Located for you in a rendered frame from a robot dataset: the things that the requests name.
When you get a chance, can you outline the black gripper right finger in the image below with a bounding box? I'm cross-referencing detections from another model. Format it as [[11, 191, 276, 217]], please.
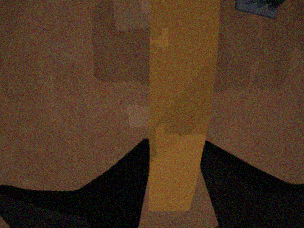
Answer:
[[200, 139, 304, 228]]

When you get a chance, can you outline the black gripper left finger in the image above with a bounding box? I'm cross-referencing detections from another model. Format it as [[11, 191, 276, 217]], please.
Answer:
[[0, 139, 151, 228]]

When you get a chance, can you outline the yellow bar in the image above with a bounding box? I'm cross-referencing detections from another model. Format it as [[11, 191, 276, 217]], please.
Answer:
[[148, 0, 220, 211]]

